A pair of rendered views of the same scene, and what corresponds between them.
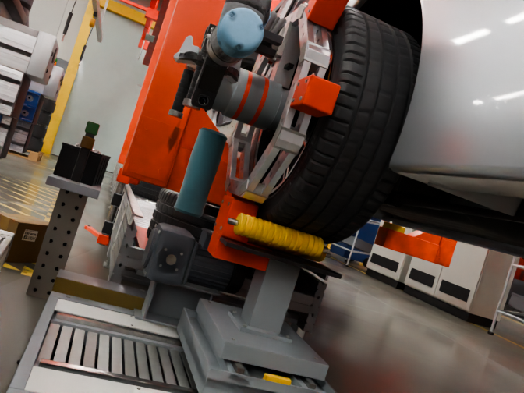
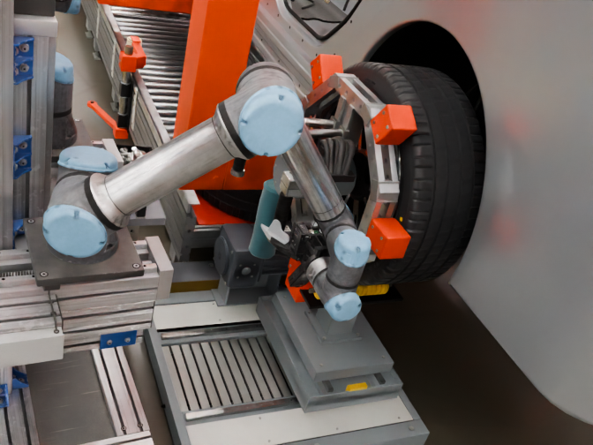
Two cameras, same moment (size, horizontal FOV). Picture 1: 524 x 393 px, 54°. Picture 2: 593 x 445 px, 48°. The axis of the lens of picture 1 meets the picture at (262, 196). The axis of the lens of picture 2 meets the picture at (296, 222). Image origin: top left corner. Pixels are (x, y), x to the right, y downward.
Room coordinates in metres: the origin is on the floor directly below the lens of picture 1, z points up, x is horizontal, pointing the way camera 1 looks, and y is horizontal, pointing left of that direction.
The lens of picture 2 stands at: (-0.22, 0.54, 1.75)
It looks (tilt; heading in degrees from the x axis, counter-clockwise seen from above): 32 degrees down; 347
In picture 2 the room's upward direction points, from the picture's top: 16 degrees clockwise
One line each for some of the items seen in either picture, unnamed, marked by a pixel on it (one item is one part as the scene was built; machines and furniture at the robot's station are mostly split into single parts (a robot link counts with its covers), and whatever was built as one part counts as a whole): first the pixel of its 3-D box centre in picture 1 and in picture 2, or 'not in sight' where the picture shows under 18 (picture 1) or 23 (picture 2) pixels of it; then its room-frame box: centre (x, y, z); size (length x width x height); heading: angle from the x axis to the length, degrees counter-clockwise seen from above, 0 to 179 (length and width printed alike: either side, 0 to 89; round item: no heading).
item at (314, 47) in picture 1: (271, 107); (335, 175); (1.48, 0.05, 0.85); 0.54 x 0.07 x 0.54; 17
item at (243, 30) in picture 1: (237, 34); (337, 294); (0.91, 0.13, 0.85); 0.11 x 0.08 x 0.09; 17
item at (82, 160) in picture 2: not in sight; (86, 181); (1.02, 0.69, 0.98); 0.13 x 0.12 x 0.14; 2
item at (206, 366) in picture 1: (248, 358); (326, 344); (1.53, -0.11, 0.13); 0.50 x 0.36 x 0.10; 17
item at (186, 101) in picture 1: (200, 76); (281, 215); (1.25, 0.23, 0.83); 0.04 x 0.04 x 0.16
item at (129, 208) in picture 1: (125, 208); (134, 90); (3.11, 0.76, 0.28); 2.47 x 0.09 x 0.22; 17
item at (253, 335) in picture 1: (268, 297); (339, 305); (1.53, -0.11, 0.32); 0.40 x 0.30 x 0.28; 17
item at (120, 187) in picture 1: (115, 203); (124, 93); (3.01, 0.80, 0.30); 0.09 x 0.05 x 0.50; 17
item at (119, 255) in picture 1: (179, 249); (202, 118); (3.22, 0.39, 0.14); 2.47 x 0.85 x 0.27; 17
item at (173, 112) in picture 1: (182, 92); (242, 151); (1.57, 0.33, 0.83); 0.04 x 0.04 x 0.16
